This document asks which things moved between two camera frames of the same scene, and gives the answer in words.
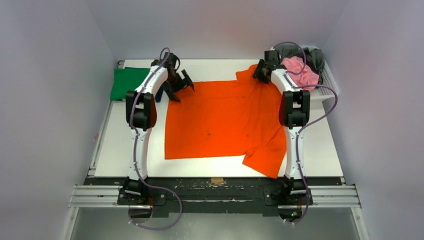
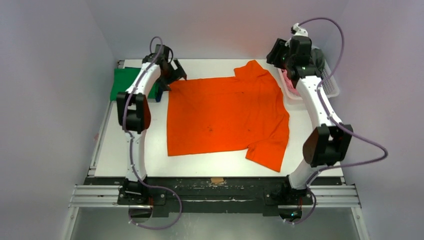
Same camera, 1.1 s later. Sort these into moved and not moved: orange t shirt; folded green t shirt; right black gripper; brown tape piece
Moved: right black gripper
Not moved: folded green t shirt; orange t shirt; brown tape piece
